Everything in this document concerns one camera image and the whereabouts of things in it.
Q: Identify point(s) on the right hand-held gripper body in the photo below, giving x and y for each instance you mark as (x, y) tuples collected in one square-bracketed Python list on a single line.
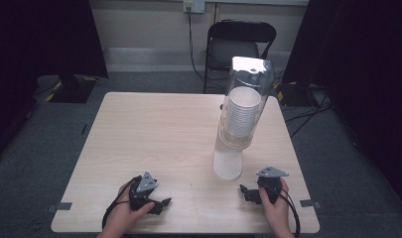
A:
[(271, 185)]

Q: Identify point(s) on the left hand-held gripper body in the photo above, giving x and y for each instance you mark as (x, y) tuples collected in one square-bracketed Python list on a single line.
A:
[(143, 190)]

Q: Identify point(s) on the person's right hand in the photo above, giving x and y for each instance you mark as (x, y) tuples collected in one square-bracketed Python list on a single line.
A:
[(278, 213)]

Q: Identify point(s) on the person's left hand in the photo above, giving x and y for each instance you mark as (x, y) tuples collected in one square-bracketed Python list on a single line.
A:
[(122, 214)]

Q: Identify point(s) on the white paper cup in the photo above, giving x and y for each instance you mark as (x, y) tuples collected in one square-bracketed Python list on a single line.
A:
[(227, 163)]

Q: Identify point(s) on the grey tape strip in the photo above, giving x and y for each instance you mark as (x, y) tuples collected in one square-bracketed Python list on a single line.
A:
[(61, 206), (310, 203)]

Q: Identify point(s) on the stack of white paper cups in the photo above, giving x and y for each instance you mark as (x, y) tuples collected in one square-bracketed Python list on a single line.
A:
[(242, 110)]

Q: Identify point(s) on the black stand base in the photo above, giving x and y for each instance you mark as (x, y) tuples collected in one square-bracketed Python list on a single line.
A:
[(293, 94), (74, 89)]

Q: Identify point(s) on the clear plastic cup dispenser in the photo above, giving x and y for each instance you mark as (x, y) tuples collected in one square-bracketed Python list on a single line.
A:
[(251, 76)]

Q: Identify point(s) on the black folding chair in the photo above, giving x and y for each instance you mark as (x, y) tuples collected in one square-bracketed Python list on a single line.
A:
[(235, 46)]

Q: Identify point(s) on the black curtain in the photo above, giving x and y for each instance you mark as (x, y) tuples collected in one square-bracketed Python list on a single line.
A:
[(39, 39), (364, 66)]

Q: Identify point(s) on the white wall socket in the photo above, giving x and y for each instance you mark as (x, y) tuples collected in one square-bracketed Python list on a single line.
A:
[(194, 5)]

